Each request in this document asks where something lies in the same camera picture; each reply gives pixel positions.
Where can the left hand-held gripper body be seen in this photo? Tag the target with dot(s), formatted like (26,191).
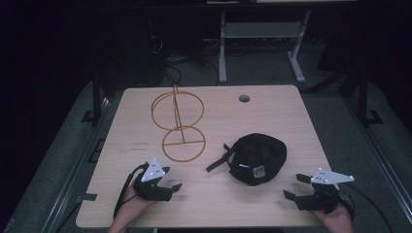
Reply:
(151,171)

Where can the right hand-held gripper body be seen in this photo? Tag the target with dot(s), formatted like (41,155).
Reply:
(325,177)

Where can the black cap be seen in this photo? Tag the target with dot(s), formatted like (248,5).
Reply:
(259,158)

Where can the person's left hand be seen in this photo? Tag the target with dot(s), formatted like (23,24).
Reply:
(134,207)

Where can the person's right hand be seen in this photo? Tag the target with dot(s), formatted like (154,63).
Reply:
(336,221)

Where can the dark tape strip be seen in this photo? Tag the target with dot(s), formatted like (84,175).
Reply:
(87,197)

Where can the black metal stand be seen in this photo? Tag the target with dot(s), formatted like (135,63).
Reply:
(96,97)
(364,97)

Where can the grey table grommet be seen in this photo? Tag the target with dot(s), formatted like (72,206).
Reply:
(244,98)

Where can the aluminium rail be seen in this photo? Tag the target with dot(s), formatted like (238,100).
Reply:
(379,155)
(77,161)

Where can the grey metal desk frame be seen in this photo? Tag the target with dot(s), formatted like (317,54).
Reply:
(262,30)

